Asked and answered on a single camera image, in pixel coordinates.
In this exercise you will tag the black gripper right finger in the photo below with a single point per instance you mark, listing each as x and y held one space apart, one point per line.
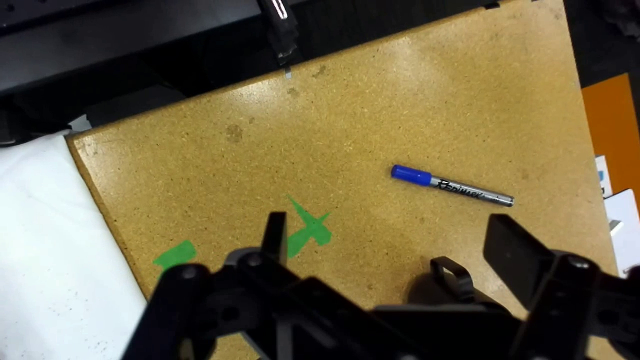
572 313

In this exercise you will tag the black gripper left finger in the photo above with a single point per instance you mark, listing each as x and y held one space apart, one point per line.
252 313

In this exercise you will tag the blue capped silver marker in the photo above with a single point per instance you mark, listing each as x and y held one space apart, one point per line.
460 187

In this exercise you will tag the black mug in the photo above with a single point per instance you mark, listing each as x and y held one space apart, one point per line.
427 296

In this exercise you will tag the green tape L mark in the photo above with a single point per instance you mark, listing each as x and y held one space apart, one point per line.
176 254

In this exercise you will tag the green tape cross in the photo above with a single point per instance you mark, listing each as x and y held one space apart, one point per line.
308 230

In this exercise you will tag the white printed paper box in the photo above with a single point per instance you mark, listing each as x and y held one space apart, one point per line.
626 227

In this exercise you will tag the orange board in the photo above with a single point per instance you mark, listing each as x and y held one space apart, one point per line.
612 132

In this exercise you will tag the white cloth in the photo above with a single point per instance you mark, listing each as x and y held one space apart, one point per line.
52 252

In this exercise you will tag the black clamp bar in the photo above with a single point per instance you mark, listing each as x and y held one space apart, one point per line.
281 31

